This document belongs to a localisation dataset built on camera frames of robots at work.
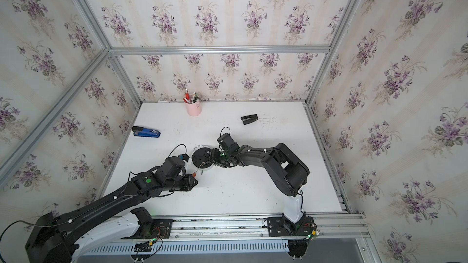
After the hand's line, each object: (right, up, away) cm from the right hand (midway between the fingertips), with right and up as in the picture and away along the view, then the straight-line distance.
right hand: (210, 163), depth 89 cm
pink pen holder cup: (-13, +28, +22) cm, 38 cm away
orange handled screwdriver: (-6, -2, -9) cm, 11 cm away
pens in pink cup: (-14, +34, +19) cm, 42 cm away
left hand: (-3, -6, -12) cm, 14 cm away
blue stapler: (-40, +15, +12) cm, 44 cm away
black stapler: (+21, +22, +19) cm, 36 cm away
